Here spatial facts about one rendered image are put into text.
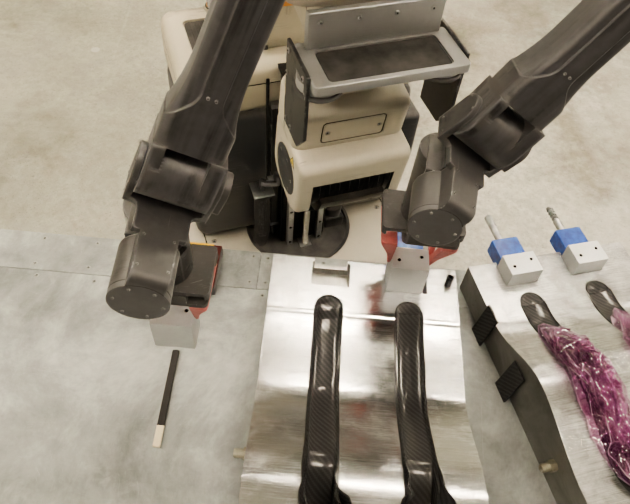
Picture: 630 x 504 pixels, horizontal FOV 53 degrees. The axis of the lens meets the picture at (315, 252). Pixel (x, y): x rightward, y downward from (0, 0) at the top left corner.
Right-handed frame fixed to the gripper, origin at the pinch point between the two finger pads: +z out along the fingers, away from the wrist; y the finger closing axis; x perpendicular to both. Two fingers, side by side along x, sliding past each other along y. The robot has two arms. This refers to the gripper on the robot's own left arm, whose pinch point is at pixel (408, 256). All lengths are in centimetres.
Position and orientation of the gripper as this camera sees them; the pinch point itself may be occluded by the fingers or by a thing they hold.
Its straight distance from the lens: 86.4
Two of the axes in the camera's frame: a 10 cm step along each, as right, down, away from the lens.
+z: -0.9, 6.1, 7.8
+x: 0.7, -7.8, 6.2
